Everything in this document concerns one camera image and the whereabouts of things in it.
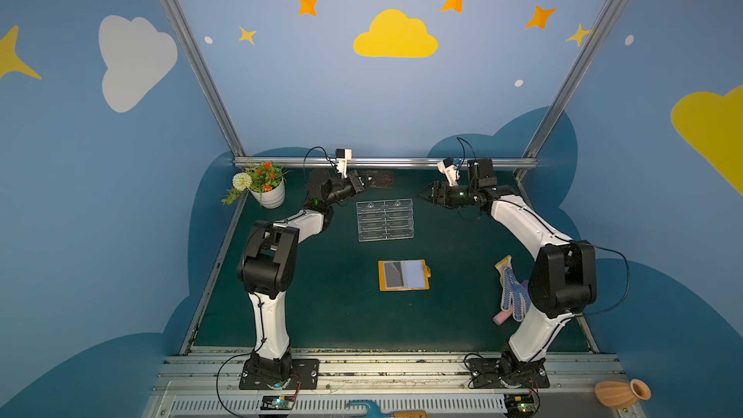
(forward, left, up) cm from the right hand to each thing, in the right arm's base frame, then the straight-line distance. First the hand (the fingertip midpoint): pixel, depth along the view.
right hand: (425, 193), depth 88 cm
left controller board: (-54, +37, -20) cm, 68 cm away
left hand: (+2, +14, +5) cm, 15 cm away
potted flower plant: (+8, +55, -6) cm, 56 cm away
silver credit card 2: (+3, +13, +3) cm, 14 cm away
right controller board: (-50, -24, -22) cm, 60 cm away
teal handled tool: (-54, +14, -20) cm, 59 cm away
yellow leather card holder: (-18, +5, -21) cm, 28 cm away
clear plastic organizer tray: (+1, +12, -16) cm, 20 cm away
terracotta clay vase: (-48, -44, -13) cm, 66 cm away
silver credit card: (-18, +9, -21) cm, 28 cm away
